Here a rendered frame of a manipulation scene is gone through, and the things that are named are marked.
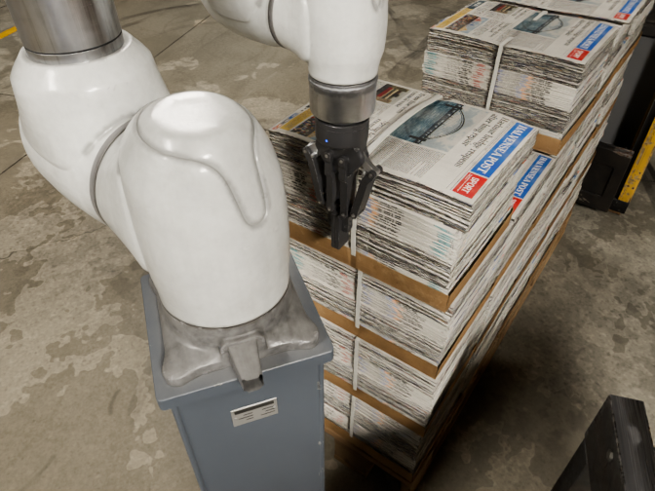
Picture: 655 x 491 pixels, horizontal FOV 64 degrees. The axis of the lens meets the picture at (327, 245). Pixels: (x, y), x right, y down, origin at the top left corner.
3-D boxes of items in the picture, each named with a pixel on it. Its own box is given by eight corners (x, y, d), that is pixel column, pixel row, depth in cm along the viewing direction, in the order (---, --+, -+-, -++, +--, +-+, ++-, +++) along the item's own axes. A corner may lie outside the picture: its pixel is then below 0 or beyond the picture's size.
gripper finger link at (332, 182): (330, 154, 74) (323, 151, 75) (329, 215, 82) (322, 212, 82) (346, 142, 77) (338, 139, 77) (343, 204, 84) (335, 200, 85)
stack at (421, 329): (295, 434, 161) (279, 223, 106) (457, 234, 232) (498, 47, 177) (406, 509, 144) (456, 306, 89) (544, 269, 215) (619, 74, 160)
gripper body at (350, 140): (383, 110, 72) (378, 167, 78) (332, 94, 75) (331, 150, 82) (353, 132, 67) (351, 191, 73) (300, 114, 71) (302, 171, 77)
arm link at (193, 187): (214, 357, 54) (173, 178, 39) (117, 274, 63) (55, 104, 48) (320, 274, 63) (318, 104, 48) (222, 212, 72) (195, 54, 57)
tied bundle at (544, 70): (414, 114, 141) (425, 26, 126) (462, 77, 159) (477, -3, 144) (555, 159, 124) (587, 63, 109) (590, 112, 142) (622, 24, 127)
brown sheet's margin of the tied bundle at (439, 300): (365, 274, 94) (366, 256, 91) (438, 197, 112) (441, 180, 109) (445, 314, 87) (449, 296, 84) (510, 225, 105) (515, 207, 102)
